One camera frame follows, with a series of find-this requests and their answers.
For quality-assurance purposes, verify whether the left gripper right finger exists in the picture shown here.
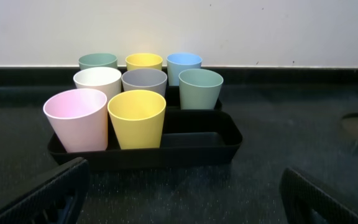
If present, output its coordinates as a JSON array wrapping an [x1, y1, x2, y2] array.
[[278, 167, 358, 224]]

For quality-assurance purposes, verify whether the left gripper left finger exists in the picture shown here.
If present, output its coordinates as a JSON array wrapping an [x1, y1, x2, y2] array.
[[0, 157, 90, 224]]

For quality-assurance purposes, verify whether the pink cup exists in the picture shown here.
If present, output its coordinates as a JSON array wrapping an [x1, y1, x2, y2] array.
[[42, 88, 109, 154]]

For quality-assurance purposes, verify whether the yellow cup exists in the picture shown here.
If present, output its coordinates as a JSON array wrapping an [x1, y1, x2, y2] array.
[[125, 52, 163, 72], [107, 89, 167, 151]]

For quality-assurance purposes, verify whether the white cup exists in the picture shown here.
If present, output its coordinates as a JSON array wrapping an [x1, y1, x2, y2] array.
[[73, 66, 122, 102]]

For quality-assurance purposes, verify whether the blue cup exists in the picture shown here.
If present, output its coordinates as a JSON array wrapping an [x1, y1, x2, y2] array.
[[166, 52, 203, 86]]

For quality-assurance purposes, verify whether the grey cup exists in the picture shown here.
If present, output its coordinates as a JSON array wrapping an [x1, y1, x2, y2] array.
[[121, 68, 168, 98]]

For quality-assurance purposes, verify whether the green cup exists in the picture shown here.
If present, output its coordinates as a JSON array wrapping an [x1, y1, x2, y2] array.
[[178, 68, 224, 111], [78, 52, 118, 71]]

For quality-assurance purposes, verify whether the black tray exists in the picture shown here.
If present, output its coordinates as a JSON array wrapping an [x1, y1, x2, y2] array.
[[47, 83, 244, 171]]

